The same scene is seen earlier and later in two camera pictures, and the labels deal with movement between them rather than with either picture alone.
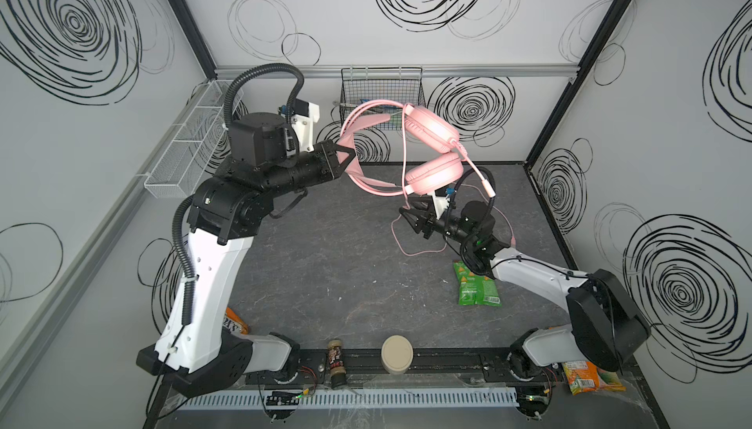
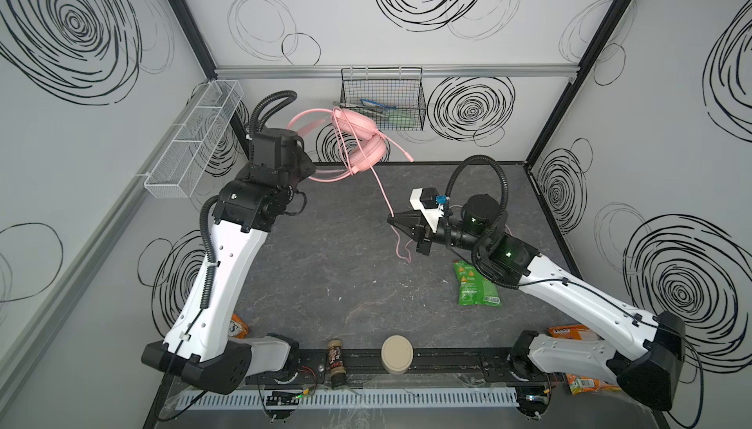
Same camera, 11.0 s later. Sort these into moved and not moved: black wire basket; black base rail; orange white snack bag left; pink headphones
Moved: pink headphones
Not moved: black wire basket; black base rail; orange white snack bag left
